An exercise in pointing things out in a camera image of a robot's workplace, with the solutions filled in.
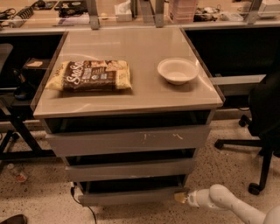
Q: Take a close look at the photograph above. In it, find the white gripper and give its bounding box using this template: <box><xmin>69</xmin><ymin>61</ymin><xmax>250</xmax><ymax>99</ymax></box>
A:
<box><xmin>174</xmin><ymin>189</ymin><xmax>210</xmax><ymax>208</ymax></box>

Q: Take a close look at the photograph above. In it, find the grey bottom drawer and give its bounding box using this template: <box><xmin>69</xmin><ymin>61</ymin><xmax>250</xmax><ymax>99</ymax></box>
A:
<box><xmin>78</xmin><ymin>186</ymin><xmax>188</xmax><ymax>207</ymax></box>

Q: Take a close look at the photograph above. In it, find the grey drawer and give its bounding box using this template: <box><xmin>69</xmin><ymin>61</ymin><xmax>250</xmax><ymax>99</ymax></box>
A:
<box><xmin>46</xmin><ymin>125</ymin><xmax>210</xmax><ymax>157</ymax></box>
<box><xmin>66</xmin><ymin>158</ymin><xmax>195</xmax><ymax>182</ymax></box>
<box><xmin>78</xmin><ymin>186</ymin><xmax>188</xmax><ymax>207</ymax></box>

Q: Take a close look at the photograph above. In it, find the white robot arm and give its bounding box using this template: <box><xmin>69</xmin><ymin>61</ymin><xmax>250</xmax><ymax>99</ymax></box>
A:
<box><xmin>174</xmin><ymin>184</ymin><xmax>280</xmax><ymax>224</ymax></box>

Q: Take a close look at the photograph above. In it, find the grey middle drawer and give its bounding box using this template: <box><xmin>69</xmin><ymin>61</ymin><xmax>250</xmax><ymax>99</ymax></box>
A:
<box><xmin>66</xmin><ymin>158</ymin><xmax>195</xmax><ymax>182</ymax></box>

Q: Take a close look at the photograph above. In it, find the grey top drawer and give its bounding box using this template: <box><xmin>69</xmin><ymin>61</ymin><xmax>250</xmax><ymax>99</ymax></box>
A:
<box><xmin>46</xmin><ymin>125</ymin><xmax>210</xmax><ymax>157</ymax></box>

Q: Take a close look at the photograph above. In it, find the grey drawer cabinet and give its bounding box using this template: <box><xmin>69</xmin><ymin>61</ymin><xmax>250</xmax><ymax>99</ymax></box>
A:
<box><xmin>34</xmin><ymin>28</ymin><xmax>222</xmax><ymax>206</ymax></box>

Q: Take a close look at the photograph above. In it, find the black office chair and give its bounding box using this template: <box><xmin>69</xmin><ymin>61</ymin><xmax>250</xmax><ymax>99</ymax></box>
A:
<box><xmin>214</xmin><ymin>71</ymin><xmax>280</xmax><ymax>195</ymax></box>

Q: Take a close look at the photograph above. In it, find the white paper bowl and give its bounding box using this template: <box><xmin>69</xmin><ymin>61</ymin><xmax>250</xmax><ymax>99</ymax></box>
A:
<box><xmin>157</xmin><ymin>58</ymin><xmax>199</xmax><ymax>85</ymax></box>

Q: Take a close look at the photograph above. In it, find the brown seaweed snack bag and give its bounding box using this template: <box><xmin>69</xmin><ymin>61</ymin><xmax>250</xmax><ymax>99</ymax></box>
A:
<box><xmin>45</xmin><ymin>59</ymin><xmax>132</xmax><ymax>92</ymax></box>

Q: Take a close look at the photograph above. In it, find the plastic bottle on floor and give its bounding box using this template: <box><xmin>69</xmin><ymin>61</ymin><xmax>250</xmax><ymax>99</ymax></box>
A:
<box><xmin>7</xmin><ymin>164</ymin><xmax>28</xmax><ymax>183</ymax></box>

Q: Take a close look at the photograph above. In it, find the brown shoe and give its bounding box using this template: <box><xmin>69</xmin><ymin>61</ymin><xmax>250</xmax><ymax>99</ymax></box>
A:
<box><xmin>0</xmin><ymin>214</ymin><xmax>27</xmax><ymax>224</ymax></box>

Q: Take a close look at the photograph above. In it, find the pink plastic basket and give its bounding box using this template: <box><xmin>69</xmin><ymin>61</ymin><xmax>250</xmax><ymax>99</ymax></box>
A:
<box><xmin>168</xmin><ymin>0</ymin><xmax>198</xmax><ymax>24</ymax></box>

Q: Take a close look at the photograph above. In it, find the white tissue box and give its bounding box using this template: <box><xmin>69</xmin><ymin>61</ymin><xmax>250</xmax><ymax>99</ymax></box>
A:
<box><xmin>115</xmin><ymin>0</ymin><xmax>132</xmax><ymax>22</ymax></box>

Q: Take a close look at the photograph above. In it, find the long background workbench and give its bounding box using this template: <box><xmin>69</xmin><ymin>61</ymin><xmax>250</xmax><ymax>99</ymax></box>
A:
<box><xmin>0</xmin><ymin>0</ymin><xmax>280</xmax><ymax>36</ymax></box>

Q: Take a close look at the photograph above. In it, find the black power cable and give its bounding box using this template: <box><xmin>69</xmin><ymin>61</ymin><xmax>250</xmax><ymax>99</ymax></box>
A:
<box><xmin>69</xmin><ymin>182</ymin><xmax>98</xmax><ymax>224</ymax></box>

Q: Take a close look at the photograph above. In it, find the black desk frame left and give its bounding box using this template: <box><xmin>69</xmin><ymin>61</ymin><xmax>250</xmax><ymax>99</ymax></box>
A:
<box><xmin>0</xmin><ymin>87</ymin><xmax>55</xmax><ymax>161</ymax></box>

